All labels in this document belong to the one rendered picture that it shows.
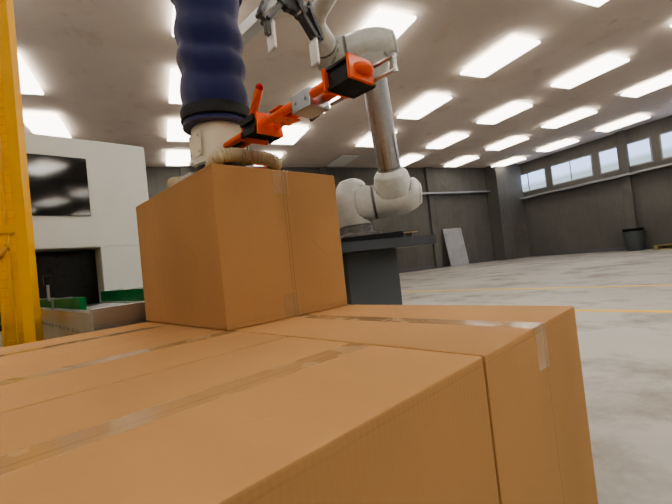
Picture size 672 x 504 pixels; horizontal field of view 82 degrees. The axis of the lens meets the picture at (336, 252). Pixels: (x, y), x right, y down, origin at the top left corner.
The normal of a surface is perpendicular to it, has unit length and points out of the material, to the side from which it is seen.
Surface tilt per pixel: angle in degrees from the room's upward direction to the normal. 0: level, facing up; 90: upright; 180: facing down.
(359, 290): 90
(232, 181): 90
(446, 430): 90
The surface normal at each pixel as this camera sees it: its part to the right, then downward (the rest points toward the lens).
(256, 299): 0.68, -0.09
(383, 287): 0.41, -0.07
